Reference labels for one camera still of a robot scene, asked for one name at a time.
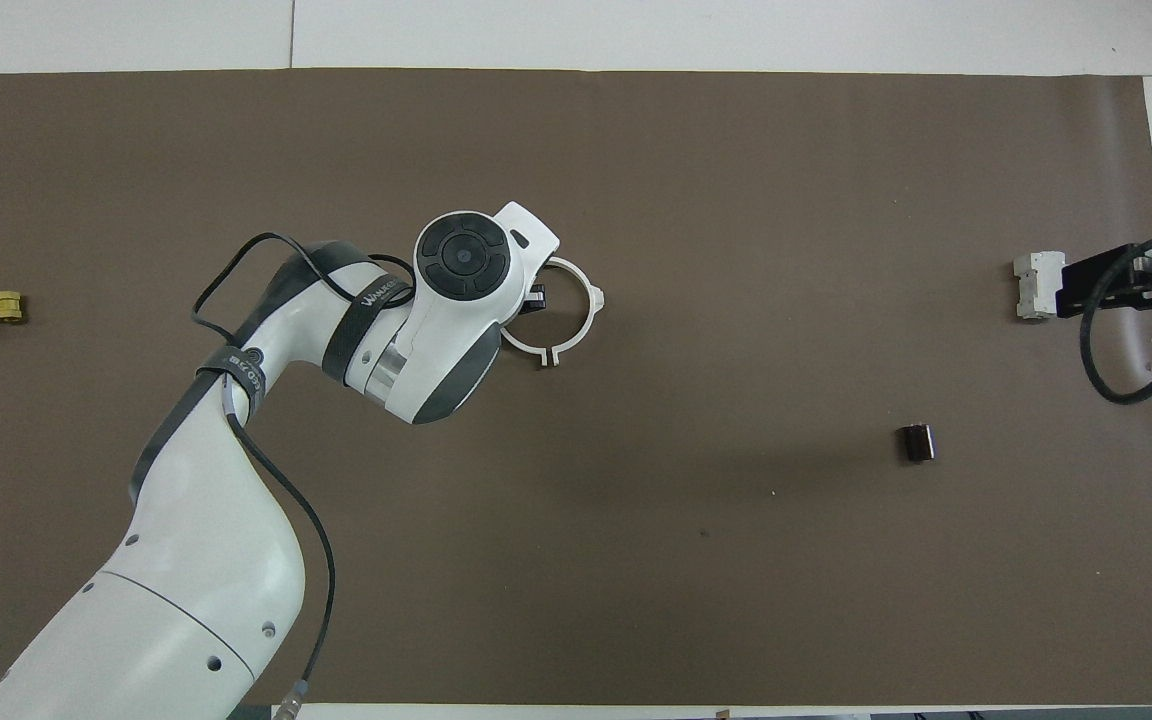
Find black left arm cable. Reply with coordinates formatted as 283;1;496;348
190;231;417;720

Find small dark brown block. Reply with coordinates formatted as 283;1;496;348
895;423;940;465

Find white half pipe clamp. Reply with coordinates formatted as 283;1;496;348
500;322;550;369
544;256;606;368

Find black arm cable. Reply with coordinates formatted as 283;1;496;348
190;231;417;720
1080;231;1152;405

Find black printed strap, left arm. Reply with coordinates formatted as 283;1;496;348
321;277;416;387

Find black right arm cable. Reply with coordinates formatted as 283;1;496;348
1080;231;1152;405

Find brown table mat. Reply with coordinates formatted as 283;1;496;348
0;67;1152;707

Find white circuit breaker block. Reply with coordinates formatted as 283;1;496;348
1012;251;1068;322

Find black narrow strap, left arm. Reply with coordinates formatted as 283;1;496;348
195;342;270;422

